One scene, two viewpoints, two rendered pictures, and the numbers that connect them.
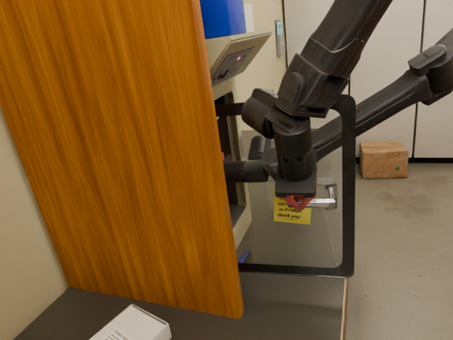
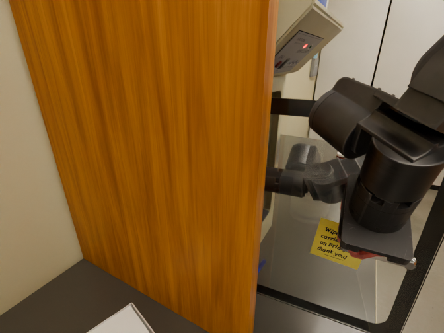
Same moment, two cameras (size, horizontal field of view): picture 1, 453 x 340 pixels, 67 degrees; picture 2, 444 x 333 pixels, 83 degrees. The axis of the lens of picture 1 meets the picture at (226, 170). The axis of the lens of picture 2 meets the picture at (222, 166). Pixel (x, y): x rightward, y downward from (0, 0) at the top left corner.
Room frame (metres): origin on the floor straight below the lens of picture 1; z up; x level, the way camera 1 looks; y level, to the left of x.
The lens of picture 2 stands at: (0.28, 0.03, 1.45)
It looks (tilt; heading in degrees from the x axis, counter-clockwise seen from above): 24 degrees down; 6
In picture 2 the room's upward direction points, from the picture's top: straight up
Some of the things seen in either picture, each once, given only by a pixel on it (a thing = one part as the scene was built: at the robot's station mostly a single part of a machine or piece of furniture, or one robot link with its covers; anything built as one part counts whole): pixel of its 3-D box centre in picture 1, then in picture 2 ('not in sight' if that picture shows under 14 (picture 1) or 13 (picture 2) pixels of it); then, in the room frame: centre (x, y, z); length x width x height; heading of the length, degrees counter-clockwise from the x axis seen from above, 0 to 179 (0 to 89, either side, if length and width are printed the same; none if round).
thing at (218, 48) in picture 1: (232, 59); (295, 47); (0.80, -0.05, 1.46); 0.32 x 0.12 x 0.10; 157
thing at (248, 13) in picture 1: (238, 19); not in sight; (0.87, -0.08, 1.54); 0.05 x 0.05 x 0.06; 59
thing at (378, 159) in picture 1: (382, 159); not in sight; (3.13, -1.56, 0.14); 0.41 x 0.33 x 0.29; 73
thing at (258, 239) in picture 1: (277, 196); (322, 226); (0.63, -0.10, 1.19); 0.30 x 0.01 x 0.40; 73
